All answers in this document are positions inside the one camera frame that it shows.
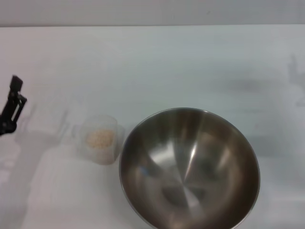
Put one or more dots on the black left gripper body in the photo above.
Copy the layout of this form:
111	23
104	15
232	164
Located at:
3	130

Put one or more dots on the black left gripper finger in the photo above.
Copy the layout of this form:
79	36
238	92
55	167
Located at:
15	105

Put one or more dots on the white rice grains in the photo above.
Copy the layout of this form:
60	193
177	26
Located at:
100	138

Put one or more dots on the clear plastic measuring cup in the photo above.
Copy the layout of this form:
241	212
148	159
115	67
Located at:
100	155

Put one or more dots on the stainless steel mixing bowl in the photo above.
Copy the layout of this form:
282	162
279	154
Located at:
190	171

